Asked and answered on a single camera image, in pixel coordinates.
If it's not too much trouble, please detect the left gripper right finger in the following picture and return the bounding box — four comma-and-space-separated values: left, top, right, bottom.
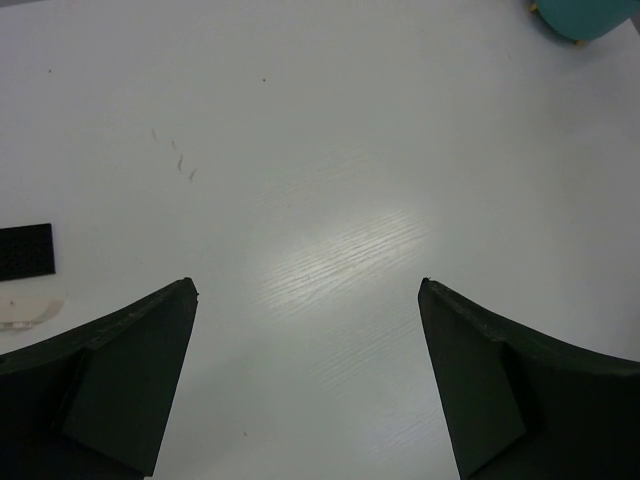
418, 279, 639, 479

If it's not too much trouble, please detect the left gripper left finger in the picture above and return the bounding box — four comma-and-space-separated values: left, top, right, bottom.
1, 278, 198, 479

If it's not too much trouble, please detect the black lego plate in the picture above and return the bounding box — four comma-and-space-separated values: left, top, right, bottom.
0, 223, 56, 282

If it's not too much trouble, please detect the teal divided round container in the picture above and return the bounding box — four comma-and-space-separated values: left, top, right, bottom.
526, 0, 639, 47

